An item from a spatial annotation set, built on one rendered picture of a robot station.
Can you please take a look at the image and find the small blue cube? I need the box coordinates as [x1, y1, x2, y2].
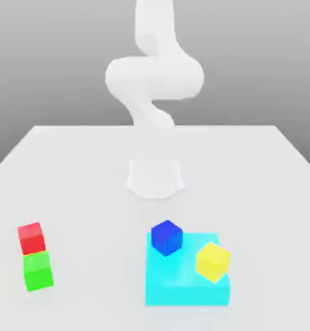
[150, 219, 184, 258]

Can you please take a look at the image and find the small yellow cube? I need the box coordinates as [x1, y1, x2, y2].
[195, 241, 231, 284]

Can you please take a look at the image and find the small red cube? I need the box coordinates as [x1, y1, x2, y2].
[16, 221, 47, 256]

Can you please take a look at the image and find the small green cube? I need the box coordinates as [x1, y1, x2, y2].
[22, 250, 55, 292]

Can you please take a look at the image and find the large cyan box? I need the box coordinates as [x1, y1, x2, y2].
[144, 232, 231, 307]

